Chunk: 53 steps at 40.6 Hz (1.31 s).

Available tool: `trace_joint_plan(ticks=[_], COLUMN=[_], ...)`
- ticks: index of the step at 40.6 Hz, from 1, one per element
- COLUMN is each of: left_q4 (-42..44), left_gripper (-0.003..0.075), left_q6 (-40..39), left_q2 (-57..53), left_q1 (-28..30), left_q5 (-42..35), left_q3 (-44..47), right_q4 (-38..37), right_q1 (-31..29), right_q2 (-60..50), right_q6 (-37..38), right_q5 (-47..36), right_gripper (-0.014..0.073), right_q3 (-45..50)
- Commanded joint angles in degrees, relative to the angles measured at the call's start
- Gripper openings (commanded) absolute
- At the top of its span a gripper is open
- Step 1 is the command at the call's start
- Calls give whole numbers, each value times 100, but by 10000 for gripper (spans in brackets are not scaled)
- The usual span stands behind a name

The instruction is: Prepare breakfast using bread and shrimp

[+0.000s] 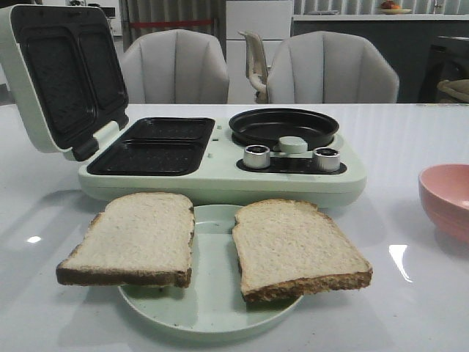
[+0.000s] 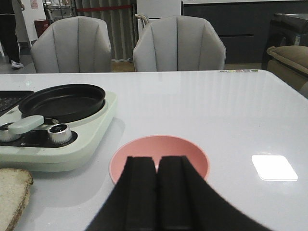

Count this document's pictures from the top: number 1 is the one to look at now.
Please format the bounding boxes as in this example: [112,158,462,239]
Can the white bread slice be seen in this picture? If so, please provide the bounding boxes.
[232,199,373,302]
[56,192,195,288]

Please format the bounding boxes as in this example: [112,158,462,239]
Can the mint green sandwich maker lid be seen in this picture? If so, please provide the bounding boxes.
[1,4,128,161]

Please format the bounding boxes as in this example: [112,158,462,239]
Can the pink bowl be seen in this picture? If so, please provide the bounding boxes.
[418,164,468,242]

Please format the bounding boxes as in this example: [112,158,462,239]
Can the mint green breakfast maker base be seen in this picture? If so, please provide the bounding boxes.
[78,117,366,208]

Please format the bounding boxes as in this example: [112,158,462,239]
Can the left silver control knob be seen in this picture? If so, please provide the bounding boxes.
[243,144,270,169]

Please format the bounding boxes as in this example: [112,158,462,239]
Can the silver control knob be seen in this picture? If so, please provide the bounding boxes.
[312,147,341,172]
[243,144,270,169]

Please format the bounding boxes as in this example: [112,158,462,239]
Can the black round frying pan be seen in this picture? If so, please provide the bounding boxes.
[229,108,339,151]

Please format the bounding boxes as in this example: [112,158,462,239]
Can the right silver control knob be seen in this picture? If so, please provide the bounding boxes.
[312,147,341,172]

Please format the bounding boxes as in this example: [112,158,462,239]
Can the beige office chair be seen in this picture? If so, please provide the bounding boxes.
[238,31,269,103]

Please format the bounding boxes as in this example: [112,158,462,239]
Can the mint green round plate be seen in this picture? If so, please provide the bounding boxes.
[119,205,300,340]

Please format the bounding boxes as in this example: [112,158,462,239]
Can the left grey upholstered chair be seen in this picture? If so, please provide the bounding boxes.
[120,29,229,104]

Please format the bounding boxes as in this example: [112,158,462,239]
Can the grey upholstered chair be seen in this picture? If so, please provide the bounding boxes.
[120,29,229,104]
[267,31,399,104]

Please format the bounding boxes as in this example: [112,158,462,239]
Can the right grey upholstered chair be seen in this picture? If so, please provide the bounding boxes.
[267,31,399,104]

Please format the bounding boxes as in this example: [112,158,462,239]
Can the white cabinet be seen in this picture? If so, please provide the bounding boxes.
[226,1,293,104]

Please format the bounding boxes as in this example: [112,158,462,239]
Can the dark grey counter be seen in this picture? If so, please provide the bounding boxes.
[292,14,468,103]

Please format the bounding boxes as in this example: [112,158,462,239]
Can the fruit bowl on counter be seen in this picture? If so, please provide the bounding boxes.
[379,0,411,15]

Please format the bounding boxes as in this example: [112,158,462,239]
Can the beige cushion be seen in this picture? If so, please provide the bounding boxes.
[437,79,468,103]

